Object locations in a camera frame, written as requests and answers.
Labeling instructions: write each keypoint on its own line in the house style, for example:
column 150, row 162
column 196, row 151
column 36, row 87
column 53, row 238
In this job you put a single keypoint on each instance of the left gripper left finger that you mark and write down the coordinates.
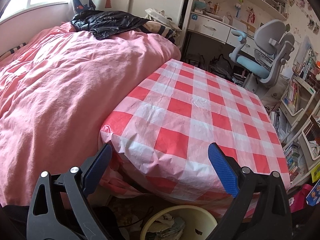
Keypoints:
column 46, row 207

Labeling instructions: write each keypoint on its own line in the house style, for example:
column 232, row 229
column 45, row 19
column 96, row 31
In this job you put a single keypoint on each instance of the beige tote bag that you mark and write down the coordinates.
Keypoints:
column 161, row 17

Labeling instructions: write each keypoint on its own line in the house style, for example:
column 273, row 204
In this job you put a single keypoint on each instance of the yellow trash bin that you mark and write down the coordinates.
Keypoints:
column 179, row 222

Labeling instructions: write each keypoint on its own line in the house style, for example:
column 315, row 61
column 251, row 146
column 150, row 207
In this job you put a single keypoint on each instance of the pink duvet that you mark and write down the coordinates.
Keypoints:
column 55, row 94

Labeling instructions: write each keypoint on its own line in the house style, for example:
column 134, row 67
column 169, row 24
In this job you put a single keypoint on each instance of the red white checkered tablecloth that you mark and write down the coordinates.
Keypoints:
column 161, row 131

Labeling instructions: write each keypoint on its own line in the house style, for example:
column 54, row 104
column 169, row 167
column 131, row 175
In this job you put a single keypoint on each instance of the grey blue desk chair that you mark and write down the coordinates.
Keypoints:
column 274, row 46

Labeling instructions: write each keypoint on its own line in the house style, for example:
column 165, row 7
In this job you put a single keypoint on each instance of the white bookshelf rack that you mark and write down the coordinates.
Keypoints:
column 297, row 118

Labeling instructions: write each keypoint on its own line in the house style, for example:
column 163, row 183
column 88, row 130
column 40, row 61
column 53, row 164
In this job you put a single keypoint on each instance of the white desk with drawers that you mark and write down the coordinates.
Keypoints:
column 208, row 37

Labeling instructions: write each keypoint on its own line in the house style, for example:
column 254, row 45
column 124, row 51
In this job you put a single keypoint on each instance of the black puffer jacket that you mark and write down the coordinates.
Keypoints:
column 103, row 24

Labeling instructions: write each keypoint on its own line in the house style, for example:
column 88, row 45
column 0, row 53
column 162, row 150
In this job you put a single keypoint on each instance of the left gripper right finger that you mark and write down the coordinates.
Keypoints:
column 260, row 207

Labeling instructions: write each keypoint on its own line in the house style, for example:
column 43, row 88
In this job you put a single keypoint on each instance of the striped beige pillow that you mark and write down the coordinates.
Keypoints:
column 152, row 27

